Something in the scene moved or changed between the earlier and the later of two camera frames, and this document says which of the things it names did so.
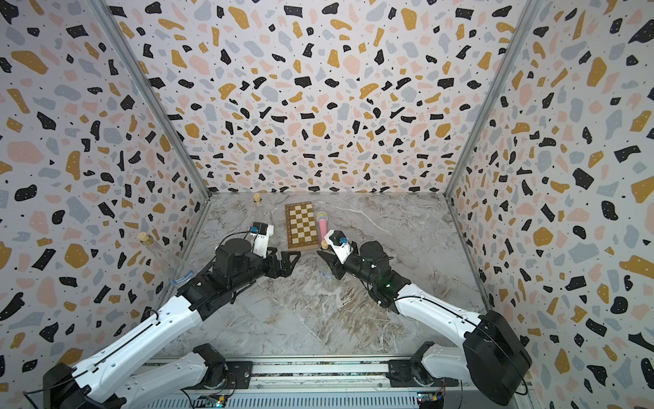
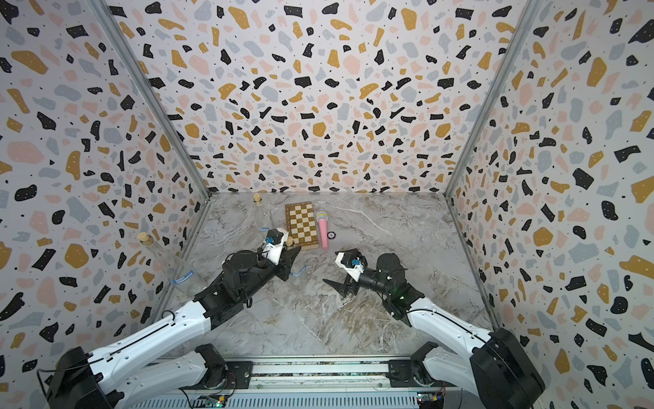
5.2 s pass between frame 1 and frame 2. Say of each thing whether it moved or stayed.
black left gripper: stayed
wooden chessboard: stayed
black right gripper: moved
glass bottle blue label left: stayed
